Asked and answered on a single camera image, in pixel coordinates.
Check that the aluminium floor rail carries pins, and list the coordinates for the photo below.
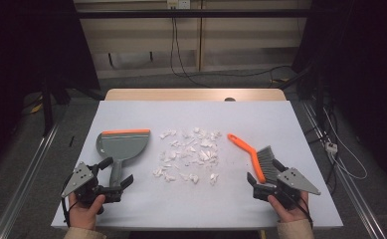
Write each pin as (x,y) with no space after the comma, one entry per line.
(353,195)
(25,179)

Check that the person's left hand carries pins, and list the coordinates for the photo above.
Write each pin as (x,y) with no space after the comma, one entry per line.
(81,215)

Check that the black metal stand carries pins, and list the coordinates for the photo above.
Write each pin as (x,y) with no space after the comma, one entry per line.
(47,109)

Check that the pile of white paper scraps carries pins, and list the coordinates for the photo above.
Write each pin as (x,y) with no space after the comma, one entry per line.
(191,154)

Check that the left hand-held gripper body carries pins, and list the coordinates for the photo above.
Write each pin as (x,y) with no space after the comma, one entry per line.
(83,176)

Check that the black horizontal bar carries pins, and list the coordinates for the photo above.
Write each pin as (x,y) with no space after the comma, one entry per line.
(194,13)

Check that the person's right hand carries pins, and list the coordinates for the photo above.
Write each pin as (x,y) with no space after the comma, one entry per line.
(292,215)

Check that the white table mat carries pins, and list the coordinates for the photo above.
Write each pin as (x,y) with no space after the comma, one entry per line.
(187,205)

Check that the wooden table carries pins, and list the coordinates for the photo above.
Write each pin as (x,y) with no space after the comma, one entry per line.
(181,94)

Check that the orange brush with grey bristles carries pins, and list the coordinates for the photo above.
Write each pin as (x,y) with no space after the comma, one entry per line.
(255,159)

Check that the dark table grommet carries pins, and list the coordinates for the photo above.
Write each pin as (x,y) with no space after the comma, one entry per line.
(229,99)

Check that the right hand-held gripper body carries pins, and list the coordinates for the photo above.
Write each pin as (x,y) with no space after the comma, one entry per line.
(293,182)

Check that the white wall socket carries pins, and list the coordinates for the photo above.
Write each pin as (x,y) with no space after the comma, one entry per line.
(178,4)

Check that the grey dustpan with orange edge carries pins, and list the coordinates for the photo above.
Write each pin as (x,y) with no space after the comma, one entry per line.
(123,146)

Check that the white power strip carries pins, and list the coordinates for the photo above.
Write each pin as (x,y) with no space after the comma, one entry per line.
(331,147)

